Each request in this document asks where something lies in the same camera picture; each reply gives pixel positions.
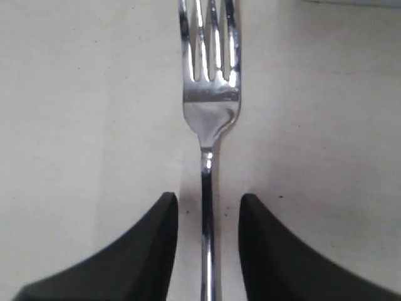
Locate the silver metal fork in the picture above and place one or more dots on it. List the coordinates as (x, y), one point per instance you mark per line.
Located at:
(211, 101)

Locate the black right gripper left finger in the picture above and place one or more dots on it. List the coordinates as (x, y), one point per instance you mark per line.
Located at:
(137, 266)

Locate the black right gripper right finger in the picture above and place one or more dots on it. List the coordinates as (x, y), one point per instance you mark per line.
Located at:
(277, 265)

